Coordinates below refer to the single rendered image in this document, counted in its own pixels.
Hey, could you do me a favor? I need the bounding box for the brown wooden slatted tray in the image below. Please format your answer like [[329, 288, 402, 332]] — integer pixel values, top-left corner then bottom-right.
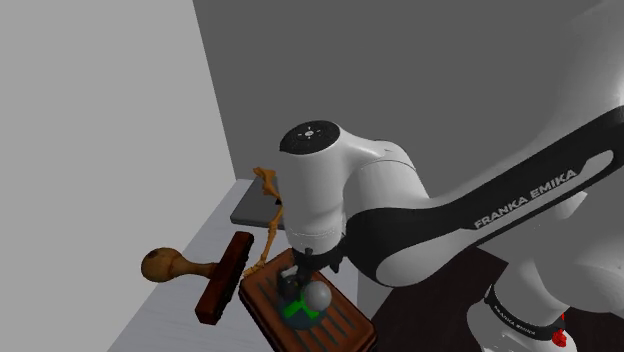
[[237, 248, 378, 352]]

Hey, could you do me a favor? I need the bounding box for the wooden stamp with round handle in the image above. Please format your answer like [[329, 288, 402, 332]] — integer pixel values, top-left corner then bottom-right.
[[140, 230, 256, 327]]

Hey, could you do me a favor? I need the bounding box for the grey flat tablet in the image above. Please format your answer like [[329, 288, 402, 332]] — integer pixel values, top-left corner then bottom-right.
[[229, 175, 287, 231]]

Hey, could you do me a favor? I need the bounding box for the dark robot stand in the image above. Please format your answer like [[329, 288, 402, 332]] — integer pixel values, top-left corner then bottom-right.
[[370, 246, 624, 352]]

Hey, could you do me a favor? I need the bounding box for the grey ball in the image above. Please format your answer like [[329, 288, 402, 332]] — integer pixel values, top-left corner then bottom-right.
[[302, 281, 333, 313]]

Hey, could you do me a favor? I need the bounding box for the dark disc with green cross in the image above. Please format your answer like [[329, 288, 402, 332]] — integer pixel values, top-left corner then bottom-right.
[[277, 298, 329, 331]]

